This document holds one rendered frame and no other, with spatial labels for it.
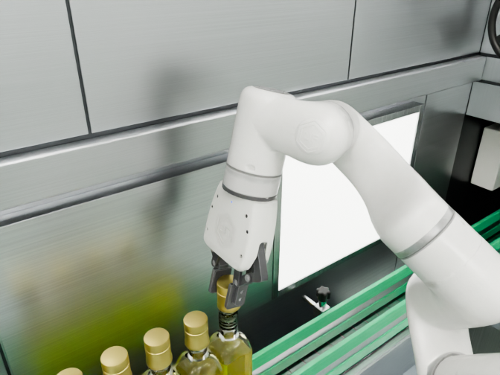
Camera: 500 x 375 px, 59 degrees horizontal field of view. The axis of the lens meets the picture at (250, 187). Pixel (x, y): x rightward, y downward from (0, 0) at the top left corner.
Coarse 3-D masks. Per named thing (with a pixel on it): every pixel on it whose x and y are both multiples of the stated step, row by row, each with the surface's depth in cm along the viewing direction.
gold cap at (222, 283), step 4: (224, 276) 65; (228, 276) 65; (232, 276) 65; (220, 280) 64; (224, 280) 64; (228, 280) 64; (232, 280) 64; (220, 284) 63; (224, 284) 63; (228, 284) 63; (220, 288) 63; (224, 288) 63; (220, 292) 63; (224, 292) 63; (220, 296) 64; (224, 296) 63; (220, 300) 64; (224, 300) 64; (220, 304) 64; (224, 304) 64; (220, 308) 65; (224, 308) 64; (232, 308) 64; (236, 308) 64; (228, 312) 64
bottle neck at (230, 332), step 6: (222, 312) 67; (234, 312) 66; (222, 318) 66; (228, 318) 65; (234, 318) 66; (222, 324) 66; (228, 324) 66; (234, 324) 66; (222, 330) 67; (228, 330) 66; (234, 330) 67; (222, 336) 67; (228, 336) 67; (234, 336) 67
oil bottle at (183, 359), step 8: (184, 352) 66; (208, 352) 66; (176, 360) 66; (184, 360) 64; (208, 360) 64; (216, 360) 65; (184, 368) 64; (192, 368) 63; (200, 368) 63; (208, 368) 64; (216, 368) 65
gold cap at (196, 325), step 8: (192, 312) 63; (200, 312) 63; (184, 320) 62; (192, 320) 62; (200, 320) 62; (184, 328) 62; (192, 328) 60; (200, 328) 61; (192, 336) 61; (200, 336) 61; (208, 336) 63; (192, 344) 62; (200, 344) 62
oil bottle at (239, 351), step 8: (216, 336) 68; (240, 336) 68; (208, 344) 69; (216, 344) 68; (224, 344) 67; (232, 344) 67; (240, 344) 68; (248, 344) 68; (216, 352) 68; (224, 352) 66; (232, 352) 67; (240, 352) 68; (248, 352) 69; (224, 360) 66; (232, 360) 67; (240, 360) 68; (248, 360) 69; (224, 368) 67; (232, 368) 68; (240, 368) 69; (248, 368) 70
